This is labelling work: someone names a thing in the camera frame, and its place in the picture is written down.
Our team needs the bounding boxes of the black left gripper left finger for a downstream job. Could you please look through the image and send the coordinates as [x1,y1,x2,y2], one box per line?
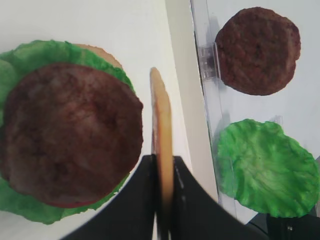
[64,155,158,240]

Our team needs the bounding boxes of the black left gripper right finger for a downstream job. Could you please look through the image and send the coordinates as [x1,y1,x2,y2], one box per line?
[170,156,268,240]

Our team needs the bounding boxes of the green lettuce leaf in holder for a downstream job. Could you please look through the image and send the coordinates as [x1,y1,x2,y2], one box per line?
[216,119,320,218]

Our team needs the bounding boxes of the brown meat patty on plate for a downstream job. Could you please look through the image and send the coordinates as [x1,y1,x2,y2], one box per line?
[0,63,143,208]

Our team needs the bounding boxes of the green lettuce leaf on plate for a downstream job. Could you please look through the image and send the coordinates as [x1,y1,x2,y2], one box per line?
[0,40,134,225]

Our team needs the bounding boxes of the bread slice under lettuce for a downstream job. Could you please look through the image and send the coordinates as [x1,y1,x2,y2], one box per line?
[75,43,123,69]

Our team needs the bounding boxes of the brown meat patty in holder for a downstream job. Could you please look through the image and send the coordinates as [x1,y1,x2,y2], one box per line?
[215,7,301,96]

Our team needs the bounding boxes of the clear acrylic holder rail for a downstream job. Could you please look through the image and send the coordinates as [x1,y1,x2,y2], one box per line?
[190,0,237,218]

